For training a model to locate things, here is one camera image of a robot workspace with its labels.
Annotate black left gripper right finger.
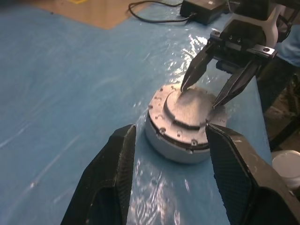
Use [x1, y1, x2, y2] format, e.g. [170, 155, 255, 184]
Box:
[205, 123, 300, 225]

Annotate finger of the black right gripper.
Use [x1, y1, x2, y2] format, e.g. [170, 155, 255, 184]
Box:
[181, 43, 218, 92]
[211, 59, 263, 109]

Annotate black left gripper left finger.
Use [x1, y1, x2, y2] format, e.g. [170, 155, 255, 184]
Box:
[60, 124, 137, 225]

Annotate round grey metal motor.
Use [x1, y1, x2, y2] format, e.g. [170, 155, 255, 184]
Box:
[148, 84, 228, 153]

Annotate silver motor housing copper coils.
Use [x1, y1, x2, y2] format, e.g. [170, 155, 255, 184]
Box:
[144, 110, 211, 165]

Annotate white plastic cup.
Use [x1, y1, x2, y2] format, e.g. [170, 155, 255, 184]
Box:
[271, 150, 300, 189]

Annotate black power supply box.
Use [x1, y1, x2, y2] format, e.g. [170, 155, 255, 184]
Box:
[180, 0, 229, 26]

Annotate blue plastic table cover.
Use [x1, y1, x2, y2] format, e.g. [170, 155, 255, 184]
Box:
[0, 4, 274, 225]

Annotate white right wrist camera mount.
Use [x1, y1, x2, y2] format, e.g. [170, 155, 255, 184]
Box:
[229, 4, 282, 45]

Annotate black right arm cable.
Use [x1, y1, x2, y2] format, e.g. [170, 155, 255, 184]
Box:
[277, 9, 295, 44]

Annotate black power cable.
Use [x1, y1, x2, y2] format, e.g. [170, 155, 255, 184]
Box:
[127, 1, 196, 24]

